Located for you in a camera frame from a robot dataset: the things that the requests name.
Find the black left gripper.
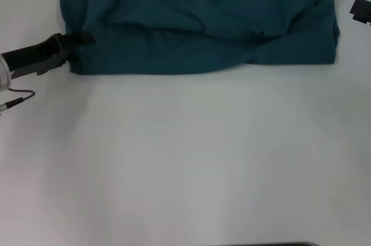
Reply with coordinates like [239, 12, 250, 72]
[1, 32, 97, 79]

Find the teal t-shirt with beige print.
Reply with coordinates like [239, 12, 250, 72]
[59, 0, 340, 76]

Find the dark left gripper cable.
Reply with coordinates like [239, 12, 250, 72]
[0, 87, 37, 113]

